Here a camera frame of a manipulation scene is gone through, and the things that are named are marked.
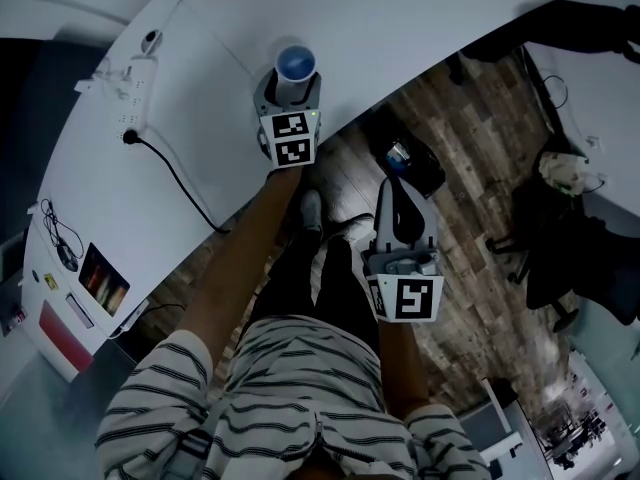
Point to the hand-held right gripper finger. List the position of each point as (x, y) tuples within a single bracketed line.
[(415, 223), (384, 228)]

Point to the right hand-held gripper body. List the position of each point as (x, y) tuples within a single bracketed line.
[(415, 298)]

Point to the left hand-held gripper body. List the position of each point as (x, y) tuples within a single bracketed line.
[(292, 125)]

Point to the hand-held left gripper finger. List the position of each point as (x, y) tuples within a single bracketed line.
[(314, 99), (262, 99)]

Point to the red plastic cup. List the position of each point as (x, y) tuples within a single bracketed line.
[(295, 63)]

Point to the person's right forearm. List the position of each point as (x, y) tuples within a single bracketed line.
[(402, 368)]

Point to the person's left forearm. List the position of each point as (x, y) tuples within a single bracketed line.
[(240, 258)]

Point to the person's white shoe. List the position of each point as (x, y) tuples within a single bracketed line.
[(357, 225), (311, 210)]

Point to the person's black trousers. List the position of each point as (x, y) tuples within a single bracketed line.
[(340, 278)]

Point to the blue crumpled wrapper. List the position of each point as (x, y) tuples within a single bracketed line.
[(398, 157)]

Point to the long white power strip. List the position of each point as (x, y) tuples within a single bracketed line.
[(132, 98)]

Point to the person's striped shirt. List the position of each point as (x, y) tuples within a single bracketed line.
[(300, 368)]

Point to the black mesh office chair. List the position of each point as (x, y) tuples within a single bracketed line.
[(560, 258)]

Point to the white green printed bag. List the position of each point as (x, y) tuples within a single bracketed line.
[(562, 170)]

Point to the frosted glass door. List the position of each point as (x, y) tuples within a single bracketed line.
[(610, 348)]

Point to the dark gray desk divider panel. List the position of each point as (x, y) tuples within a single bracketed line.
[(30, 118)]

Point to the black office chair with hanger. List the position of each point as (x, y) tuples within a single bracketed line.
[(590, 28)]

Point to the white framed smartphone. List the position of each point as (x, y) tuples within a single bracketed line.
[(80, 310)]

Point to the yellow sticker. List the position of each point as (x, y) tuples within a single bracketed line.
[(50, 282)]

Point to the white wall socket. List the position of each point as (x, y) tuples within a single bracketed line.
[(594, 143), (601, 179)]

